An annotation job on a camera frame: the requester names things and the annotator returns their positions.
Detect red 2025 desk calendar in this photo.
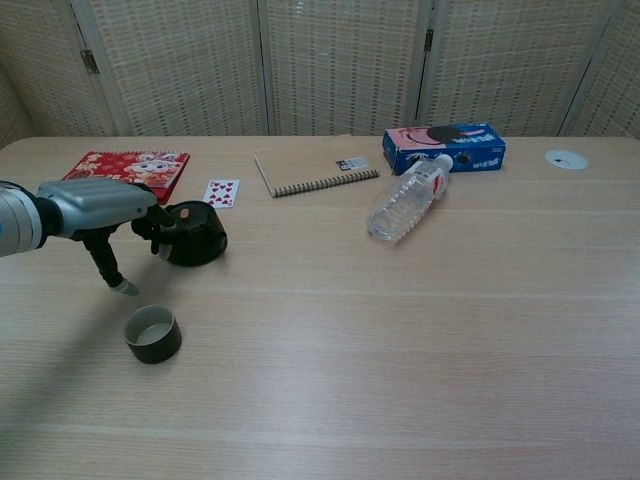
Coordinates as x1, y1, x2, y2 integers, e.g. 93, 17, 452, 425
60, 149, 191, 205

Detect black teapot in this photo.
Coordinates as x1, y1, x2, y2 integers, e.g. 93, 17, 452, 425
157, 200, 229, 267

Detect brown spiral notebook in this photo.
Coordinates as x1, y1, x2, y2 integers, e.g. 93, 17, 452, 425
253, 134, 381, 199

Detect hearts playing card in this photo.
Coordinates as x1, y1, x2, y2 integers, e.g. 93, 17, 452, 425
200, 178, 241, 210

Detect bamboo folding screen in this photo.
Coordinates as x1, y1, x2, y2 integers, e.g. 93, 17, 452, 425
0, 0, 640, 149

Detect white table cable grommet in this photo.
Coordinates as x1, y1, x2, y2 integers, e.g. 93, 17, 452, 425
544, 148, 590, 172

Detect blue cookie box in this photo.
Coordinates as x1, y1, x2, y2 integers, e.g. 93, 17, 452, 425
382, 121, 507, 177

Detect clear plastic water bottle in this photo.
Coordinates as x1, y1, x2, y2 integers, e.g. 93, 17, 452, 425
367, 153, 454, 244

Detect small metal cup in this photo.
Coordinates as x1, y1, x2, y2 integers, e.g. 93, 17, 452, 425
123, 304, 183, 365

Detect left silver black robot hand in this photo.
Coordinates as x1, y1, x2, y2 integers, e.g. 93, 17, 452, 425
37, 178, 176, 297

